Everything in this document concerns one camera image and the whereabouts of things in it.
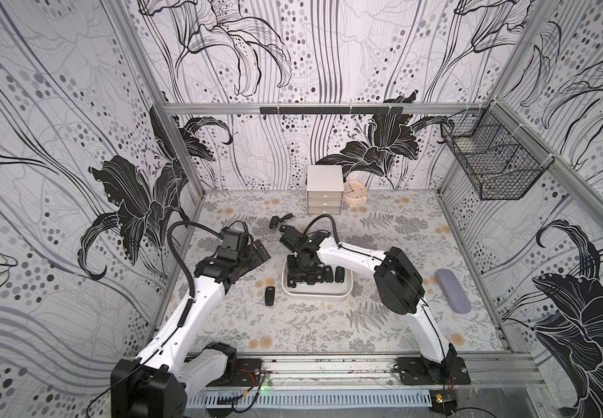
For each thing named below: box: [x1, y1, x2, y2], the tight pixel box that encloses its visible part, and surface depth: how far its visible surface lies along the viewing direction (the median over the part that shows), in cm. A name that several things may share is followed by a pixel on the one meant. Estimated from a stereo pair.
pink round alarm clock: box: [343, 180, 367, 205], surface depth 117 cm
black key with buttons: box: [323, 264, 334, 284], surface depth 92 cm
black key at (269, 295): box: [264, 285, 276, 306], surface depth 88 cm
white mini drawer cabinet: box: [306, 164, 345, 216], surface depth 107 cm
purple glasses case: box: [434, 268, 472, 315], surface depth 87 cm
